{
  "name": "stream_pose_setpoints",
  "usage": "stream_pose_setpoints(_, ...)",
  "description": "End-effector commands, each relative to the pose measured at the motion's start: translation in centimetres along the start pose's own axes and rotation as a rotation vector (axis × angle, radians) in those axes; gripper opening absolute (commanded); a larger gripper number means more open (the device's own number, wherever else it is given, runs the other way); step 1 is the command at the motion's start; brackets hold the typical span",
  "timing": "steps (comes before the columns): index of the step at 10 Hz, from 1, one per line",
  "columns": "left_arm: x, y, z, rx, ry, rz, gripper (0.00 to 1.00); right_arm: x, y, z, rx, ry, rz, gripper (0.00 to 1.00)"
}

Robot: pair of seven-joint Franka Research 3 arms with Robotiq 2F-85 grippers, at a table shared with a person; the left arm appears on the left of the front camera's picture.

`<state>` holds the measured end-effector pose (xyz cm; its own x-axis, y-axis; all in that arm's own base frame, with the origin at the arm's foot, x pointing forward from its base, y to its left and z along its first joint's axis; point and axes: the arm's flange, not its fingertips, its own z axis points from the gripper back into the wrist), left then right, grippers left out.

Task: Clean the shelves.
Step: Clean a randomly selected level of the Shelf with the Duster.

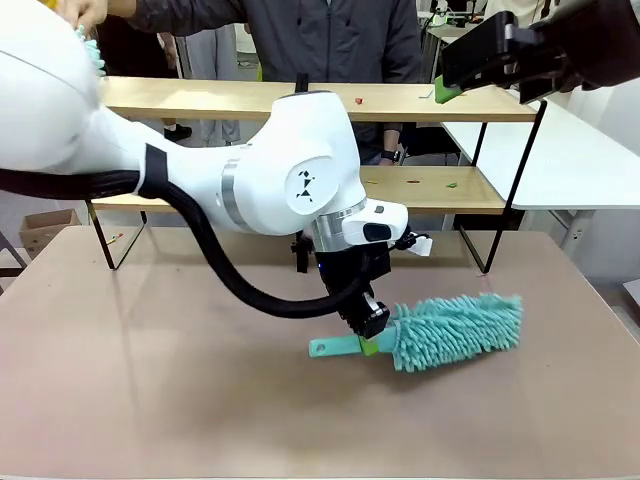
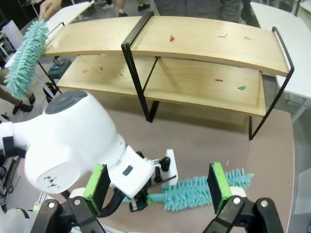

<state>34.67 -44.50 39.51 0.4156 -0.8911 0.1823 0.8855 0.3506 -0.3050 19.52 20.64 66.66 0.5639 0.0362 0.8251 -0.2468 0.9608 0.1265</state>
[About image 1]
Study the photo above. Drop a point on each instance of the person's right hand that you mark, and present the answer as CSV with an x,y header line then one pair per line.
x,y
90,10

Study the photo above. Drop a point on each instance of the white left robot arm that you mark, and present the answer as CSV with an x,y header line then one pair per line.
x,y
300,160

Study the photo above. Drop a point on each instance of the green bent straw scrap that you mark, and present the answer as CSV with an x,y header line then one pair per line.
x,y
426,94

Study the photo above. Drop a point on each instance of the brown cardboard box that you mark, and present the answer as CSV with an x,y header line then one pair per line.
x,y
47,230

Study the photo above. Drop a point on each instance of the person's left hand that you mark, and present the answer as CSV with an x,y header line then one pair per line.
x,y
389,162

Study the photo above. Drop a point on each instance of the teal microfibre duster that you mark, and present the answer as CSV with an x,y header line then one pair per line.
x,y
95,55
450,330

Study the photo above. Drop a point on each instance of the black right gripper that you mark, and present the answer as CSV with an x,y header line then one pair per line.
x,y
600,40

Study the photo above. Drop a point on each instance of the person's right forearm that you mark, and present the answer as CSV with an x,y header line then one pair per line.
x,y
190,17

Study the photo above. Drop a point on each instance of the wooden shelf rack black frame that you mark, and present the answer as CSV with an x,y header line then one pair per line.
x,y
450,195

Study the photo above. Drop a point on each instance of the white side table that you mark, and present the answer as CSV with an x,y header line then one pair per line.
x,y
550,160

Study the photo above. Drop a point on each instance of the person in dark jacket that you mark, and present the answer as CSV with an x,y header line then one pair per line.
x,y
340,45

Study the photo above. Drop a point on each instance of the person's left forearm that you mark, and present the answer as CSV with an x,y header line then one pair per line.
x,y
402,105

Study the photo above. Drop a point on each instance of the black wrist watch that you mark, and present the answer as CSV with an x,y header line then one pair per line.
x,y
396,155

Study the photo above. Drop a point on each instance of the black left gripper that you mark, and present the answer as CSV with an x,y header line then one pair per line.
x,y
355,272

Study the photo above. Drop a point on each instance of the yellow stick red tip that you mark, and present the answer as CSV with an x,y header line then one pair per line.
x,y
115,239

